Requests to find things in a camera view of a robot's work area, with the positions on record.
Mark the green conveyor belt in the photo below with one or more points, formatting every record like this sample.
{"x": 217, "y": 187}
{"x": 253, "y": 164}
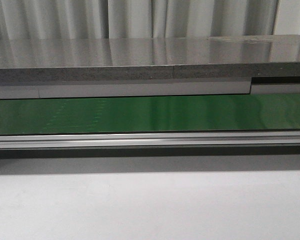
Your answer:
{"x": 150, "y": 114}

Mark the grey stone countertop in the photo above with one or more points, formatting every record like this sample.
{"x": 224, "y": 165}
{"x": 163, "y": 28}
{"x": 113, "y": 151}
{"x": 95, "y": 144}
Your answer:
{"x": 126, "y": 67}

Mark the white pleated curtain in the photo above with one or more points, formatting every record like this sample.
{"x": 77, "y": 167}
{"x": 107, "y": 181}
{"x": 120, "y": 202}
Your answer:
{"x": 102, "y": 19}

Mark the aluminium conveyor frame rail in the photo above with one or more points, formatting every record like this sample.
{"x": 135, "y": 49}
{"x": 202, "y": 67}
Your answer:
{"x": 149, "y": 139}

